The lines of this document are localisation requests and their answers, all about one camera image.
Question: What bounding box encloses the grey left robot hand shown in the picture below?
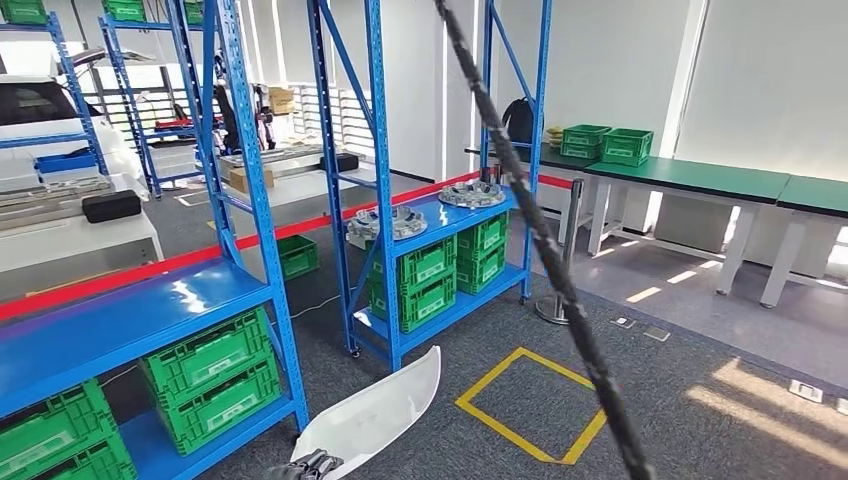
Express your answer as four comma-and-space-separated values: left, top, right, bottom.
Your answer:
264, 449, 346, 480

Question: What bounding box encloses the white car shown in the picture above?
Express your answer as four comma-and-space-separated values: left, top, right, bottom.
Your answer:
0, 46, 144, 193

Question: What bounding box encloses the blue plastic bin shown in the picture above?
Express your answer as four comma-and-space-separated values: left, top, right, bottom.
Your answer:
34, 152, 99, 176

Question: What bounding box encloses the white black humanoid robot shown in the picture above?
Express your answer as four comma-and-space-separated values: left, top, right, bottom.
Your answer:
211, 52, 276, 154

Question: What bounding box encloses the chrome barrier stanchion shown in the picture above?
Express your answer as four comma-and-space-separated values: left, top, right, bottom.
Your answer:
535, 177, 588, 327

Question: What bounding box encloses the brown cardboard box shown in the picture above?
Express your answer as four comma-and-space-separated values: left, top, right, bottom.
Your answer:
228, 166, 276, 195
268, 86, 296, 116

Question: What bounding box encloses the white slatted railing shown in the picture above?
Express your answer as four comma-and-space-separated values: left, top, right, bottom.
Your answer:
291, 82, 379, 164

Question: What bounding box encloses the black case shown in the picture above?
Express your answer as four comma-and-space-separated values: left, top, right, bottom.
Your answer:
81, 190, 144, 225
319, 152, 360, 174

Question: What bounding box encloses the silver wheel hubcap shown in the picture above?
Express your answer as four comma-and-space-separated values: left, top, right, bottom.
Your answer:
438, 180, 508, 211
346, 205, 429, 244

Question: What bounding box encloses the black backpack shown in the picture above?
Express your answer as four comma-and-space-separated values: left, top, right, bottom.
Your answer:
501, 97, 537, 144

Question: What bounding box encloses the long grey metal part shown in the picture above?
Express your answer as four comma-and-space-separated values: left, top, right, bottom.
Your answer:
0, 177, 117, 230
221, 145, 326, 167

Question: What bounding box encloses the white curved car trim part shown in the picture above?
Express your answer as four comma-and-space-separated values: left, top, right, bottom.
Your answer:
290, 345, 443, 480

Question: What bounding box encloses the blue steel shelving rack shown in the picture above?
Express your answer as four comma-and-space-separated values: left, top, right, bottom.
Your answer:
97, 14, 227, 200
305, 0, 554, 374
0, 11, 111, 177
0, 0, 311, 480

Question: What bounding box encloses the white desk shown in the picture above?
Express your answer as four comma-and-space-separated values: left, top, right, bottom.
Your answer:
218, 168, 432, 220
0, 210, 165, 303

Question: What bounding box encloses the green top workbench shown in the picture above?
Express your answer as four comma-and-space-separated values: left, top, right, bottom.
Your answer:
584, 156, 792, 297
760, 174, 848, 310

